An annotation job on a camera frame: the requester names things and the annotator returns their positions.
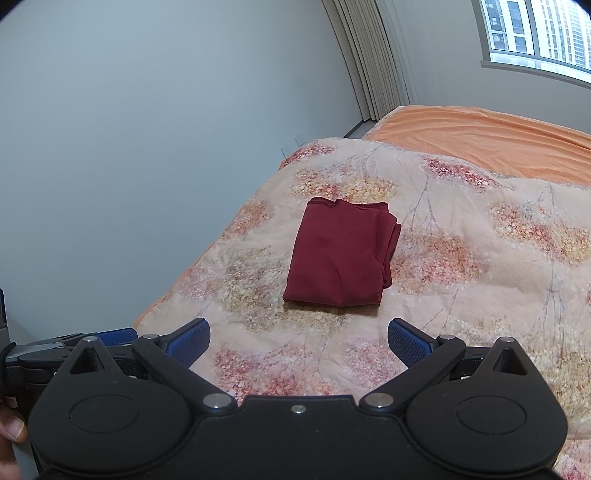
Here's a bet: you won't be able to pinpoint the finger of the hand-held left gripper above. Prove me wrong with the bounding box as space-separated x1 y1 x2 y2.
58 327 138 358

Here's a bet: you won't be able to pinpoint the dark red long-sleeved sweater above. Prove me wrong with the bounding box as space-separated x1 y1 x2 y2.
283 196 402 308

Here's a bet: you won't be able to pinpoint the orange bed sheet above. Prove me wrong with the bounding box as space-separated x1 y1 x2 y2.
364 105 591 191

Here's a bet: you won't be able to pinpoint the window with white frame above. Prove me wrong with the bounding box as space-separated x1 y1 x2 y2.
471 0 591 86

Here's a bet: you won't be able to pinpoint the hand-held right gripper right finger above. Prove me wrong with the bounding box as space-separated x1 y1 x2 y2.
359 318 536 414

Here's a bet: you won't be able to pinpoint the floral beige duvet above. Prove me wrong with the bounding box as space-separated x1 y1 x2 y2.
134 136 591 480

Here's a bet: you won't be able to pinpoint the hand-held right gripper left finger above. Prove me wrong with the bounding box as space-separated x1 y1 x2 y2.
69 318 238 414

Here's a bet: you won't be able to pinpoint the beige pleated curtain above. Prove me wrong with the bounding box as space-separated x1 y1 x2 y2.
322 0 419 123

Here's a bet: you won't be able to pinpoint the white wall socket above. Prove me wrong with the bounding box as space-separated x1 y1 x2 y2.
280 133 306 157

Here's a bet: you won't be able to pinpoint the person's left hand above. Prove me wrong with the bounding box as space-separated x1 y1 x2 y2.
0 397 29 480

